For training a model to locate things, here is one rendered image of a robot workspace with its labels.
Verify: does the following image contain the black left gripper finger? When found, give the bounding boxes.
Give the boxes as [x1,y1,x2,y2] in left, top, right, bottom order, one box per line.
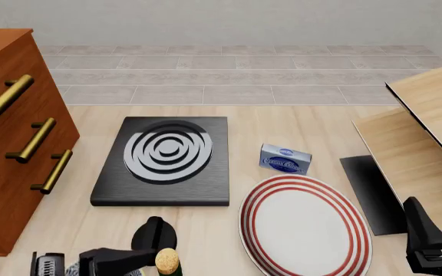
[78,247,157,276]

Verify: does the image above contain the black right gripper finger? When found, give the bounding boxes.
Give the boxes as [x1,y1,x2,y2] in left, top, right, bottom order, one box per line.
[403,195,442,261]

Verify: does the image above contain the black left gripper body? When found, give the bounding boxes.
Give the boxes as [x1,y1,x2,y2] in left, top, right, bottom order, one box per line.
[30,251,67,276]

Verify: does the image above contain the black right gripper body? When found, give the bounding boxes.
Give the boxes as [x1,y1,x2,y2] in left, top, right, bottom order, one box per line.
[405,248,442,276]

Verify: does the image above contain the wine bottle with cork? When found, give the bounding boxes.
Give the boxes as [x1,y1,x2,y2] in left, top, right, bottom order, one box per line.
[154,247,184,276]

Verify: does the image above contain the flat black stove plate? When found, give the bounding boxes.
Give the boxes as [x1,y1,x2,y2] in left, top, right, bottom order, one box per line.
[90,116,231,207]

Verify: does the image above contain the pale wooden rack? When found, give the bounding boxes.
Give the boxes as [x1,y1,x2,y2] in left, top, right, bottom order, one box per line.
[352,58,442,239]

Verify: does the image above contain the white plate with red rings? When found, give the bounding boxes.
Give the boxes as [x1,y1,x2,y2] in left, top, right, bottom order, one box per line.
[238,173,374,276]

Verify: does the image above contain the blue cream cheese box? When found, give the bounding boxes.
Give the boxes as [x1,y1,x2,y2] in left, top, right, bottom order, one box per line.
[259,143,313,176]

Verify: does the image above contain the brass drawer handle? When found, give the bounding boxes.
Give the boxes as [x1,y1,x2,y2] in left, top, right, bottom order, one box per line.
[5,117,58,165]
[0,74,35,122]
[30,149,74,196]

